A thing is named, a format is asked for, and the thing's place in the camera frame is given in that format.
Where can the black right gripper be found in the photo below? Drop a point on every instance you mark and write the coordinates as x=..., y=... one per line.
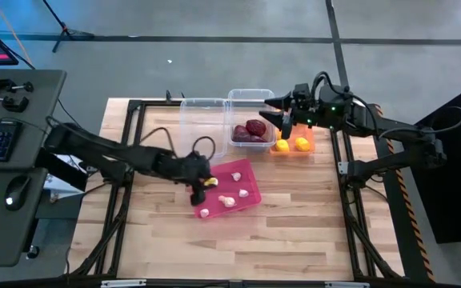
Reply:
x=326, y=108

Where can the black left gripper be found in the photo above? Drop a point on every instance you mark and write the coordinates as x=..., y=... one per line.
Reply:
x=192, y=170

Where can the yellow banana piece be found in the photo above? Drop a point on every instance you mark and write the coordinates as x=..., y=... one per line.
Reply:
x=211, y=182

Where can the white garlic bulb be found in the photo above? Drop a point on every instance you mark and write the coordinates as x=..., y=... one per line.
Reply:
x=222, y=198
x=243, y=193
x=235, y=176
x=229, y=202
x=204, y=213

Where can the dark red fruit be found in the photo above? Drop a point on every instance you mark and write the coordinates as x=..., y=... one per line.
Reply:
x=255, y=127
x=258, y=139
x=240, y=133

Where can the yellow lemon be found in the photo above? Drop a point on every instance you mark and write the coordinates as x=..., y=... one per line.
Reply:
x=282, y=145
x=302, y=144

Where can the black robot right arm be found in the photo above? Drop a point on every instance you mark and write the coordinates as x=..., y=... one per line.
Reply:
x=394, y=128

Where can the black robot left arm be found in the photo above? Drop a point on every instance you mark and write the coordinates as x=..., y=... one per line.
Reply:
x=106, y=154

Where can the clear plastic bin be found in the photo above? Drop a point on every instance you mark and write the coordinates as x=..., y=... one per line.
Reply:
x=203, y=124
x=250, y=102

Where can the orange plastic bin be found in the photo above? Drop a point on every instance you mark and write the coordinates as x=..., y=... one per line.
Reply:
x=304, y=132

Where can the pink plastic bin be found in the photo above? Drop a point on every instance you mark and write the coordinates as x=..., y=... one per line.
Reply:
x=250, y=182

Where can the yellow black hazard strip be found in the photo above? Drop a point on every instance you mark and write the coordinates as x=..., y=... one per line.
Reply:
x=413, y=224

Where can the black desk knob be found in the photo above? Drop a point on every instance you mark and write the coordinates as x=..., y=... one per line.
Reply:
x=33, y=252

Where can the black computer mouse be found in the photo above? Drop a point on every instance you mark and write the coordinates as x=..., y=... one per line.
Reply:
x=17, y=192

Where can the black floor mat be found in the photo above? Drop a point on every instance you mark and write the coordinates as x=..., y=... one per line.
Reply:
x=454, y=180

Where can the grey desk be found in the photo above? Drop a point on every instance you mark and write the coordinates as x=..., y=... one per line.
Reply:
x=14, y=224

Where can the black tripod stand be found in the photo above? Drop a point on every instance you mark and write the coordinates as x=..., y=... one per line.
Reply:
x=80, y=34

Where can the black clamp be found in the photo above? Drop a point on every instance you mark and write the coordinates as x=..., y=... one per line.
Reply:
x=8, y=85
x=10, y=104

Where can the white rail bracket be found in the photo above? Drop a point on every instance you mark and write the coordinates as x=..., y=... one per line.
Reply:
x=343, y=168

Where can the black aluminium table frame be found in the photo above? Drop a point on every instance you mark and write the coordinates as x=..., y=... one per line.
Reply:
x=134, y=106

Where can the silver frame bracket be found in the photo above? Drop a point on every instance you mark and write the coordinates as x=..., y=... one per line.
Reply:
x=123, y=283
x=346, y=285

